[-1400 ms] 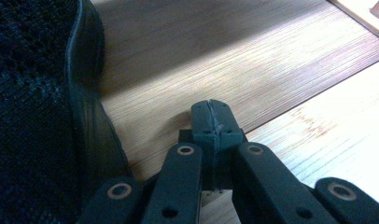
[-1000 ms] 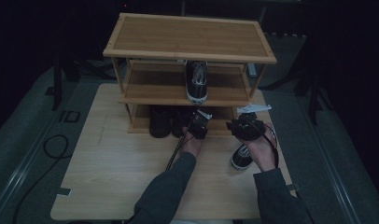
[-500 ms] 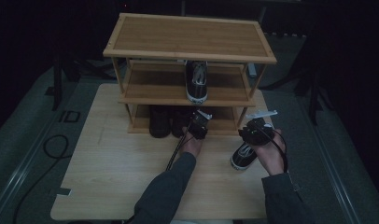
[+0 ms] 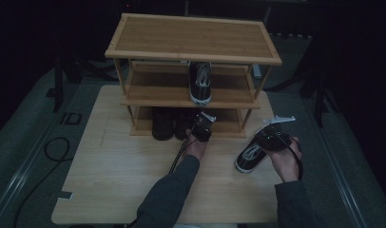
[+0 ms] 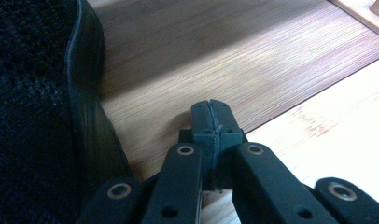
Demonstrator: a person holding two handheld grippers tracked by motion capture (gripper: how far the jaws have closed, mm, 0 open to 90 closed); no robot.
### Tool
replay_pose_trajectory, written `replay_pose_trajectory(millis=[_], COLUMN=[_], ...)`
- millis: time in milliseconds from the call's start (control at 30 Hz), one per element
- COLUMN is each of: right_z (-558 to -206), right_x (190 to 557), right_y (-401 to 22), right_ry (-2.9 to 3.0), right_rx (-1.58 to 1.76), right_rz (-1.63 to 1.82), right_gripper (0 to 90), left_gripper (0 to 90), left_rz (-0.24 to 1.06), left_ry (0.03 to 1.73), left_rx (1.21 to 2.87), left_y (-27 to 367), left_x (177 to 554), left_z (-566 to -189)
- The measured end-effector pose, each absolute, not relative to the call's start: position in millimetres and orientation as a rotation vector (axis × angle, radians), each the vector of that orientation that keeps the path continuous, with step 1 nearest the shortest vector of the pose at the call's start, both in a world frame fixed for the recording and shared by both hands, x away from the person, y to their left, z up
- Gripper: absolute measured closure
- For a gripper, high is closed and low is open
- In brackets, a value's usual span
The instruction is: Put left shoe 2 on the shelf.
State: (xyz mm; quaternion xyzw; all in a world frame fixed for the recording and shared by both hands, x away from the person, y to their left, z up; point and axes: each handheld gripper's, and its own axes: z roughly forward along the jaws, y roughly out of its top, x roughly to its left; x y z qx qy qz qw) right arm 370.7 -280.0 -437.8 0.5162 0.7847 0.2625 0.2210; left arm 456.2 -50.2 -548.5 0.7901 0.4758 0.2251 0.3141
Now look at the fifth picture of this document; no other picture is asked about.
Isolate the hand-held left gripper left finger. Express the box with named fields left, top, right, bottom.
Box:
left=178, top=100, right=218, bottom=191

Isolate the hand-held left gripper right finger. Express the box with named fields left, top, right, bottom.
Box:
left=212, top=99, right=248, bottom=190

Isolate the black knit shoe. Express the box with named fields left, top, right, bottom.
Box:
left=0, top=0, right=133, bottom=224

